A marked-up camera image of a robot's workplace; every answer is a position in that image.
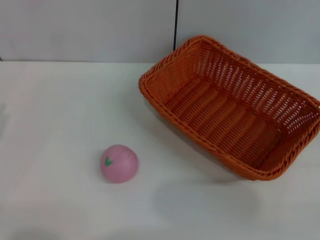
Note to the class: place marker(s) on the orange woven plastic basket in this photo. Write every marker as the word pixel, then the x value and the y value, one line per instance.
pixel 225 120

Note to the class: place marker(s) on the pink peach toy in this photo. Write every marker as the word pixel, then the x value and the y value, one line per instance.
pixel 121 165

